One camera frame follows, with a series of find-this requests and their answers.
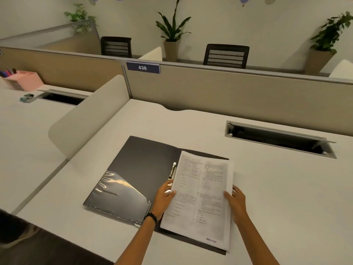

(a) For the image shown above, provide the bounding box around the wide beige partition panel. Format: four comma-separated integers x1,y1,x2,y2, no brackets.
121,60,353,137

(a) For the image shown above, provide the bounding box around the feathery green plant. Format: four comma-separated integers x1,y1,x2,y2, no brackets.
64,3,97,33

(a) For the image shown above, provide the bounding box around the broad-leaf potted plant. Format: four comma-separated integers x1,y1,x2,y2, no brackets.
155,0,192,63

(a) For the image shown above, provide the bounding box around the blue number sign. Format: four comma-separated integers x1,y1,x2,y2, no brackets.
126,61,161,75

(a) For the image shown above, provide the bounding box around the person's left forearm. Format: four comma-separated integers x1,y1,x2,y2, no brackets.
114,216,158,265

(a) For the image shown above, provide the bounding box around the small-leaf potted plant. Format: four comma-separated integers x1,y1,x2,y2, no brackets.
304,11,353,76

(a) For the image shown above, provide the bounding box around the white printed paper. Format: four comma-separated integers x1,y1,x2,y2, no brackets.
160,150,234,251

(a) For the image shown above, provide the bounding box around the tan partition panel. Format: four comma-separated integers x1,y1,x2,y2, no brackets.
0,46,126,93

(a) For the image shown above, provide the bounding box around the white rounded side divider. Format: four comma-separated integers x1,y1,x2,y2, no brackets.
328,59,353,80
138,46,163,62
48,74,131,159

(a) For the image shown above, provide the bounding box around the grey desk cable box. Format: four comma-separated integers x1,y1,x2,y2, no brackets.
225,120,338,159
36,89,89,106

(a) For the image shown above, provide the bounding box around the pink desk organizer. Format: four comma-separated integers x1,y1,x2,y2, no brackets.
2,70,44,92

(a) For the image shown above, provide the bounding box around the person's right forearm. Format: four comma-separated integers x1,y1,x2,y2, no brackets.
234,215,281,265

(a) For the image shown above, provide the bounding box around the black folder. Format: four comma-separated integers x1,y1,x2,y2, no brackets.
82,135,229,256

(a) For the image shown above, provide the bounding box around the black mesh chair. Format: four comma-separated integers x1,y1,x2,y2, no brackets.
203,43,250,70
100,36,133,59

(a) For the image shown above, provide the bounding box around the person's right hand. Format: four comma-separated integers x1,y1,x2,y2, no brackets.
222,185,247,225

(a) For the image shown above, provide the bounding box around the glass-topped tan partition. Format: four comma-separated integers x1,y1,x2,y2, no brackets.
0,19,101,56

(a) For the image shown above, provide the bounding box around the person's left hand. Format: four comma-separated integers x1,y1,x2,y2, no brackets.
150,179,177,221

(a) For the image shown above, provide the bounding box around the black wristband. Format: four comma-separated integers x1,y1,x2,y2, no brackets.
143,212,158,226

